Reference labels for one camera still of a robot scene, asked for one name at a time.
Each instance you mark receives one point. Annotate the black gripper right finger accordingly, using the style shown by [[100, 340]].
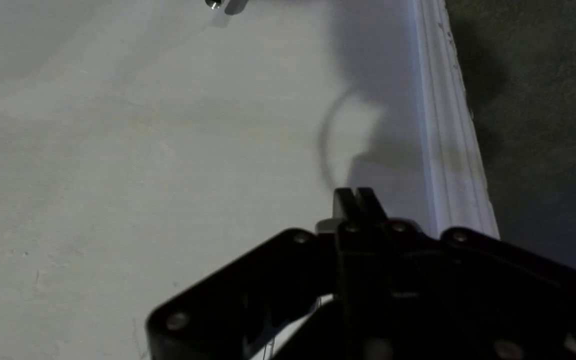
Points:
[[475, 301]]

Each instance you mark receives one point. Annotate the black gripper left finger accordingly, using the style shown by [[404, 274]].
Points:
[[261, 293]]

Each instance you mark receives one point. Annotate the white door frame trim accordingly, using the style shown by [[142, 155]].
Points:
[[451, 132]]

